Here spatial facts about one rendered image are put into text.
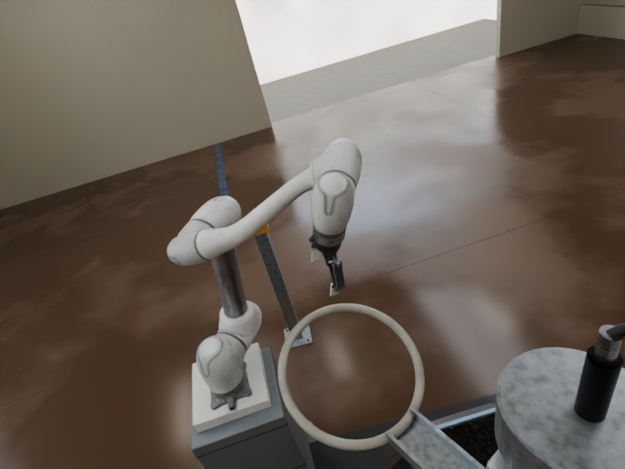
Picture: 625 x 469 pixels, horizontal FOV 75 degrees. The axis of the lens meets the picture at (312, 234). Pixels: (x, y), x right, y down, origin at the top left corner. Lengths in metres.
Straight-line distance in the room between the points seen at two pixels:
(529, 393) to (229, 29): 6.76
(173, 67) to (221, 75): 0.74
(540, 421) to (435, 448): 0.69
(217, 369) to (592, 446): 1.33
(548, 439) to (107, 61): 7.09
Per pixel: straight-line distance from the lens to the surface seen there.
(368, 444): 1.38
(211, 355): 1.73
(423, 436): 1.42
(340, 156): 1.09
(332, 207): 0.97
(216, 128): 7.40
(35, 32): 7.47
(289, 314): 2.97
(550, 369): 0.81
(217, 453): 1.98
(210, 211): 1.43
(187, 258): 1.35
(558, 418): 0.76
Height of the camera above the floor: 2.31
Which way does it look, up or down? 34 degrees down
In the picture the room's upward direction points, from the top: 15 degrees counter-clockwise
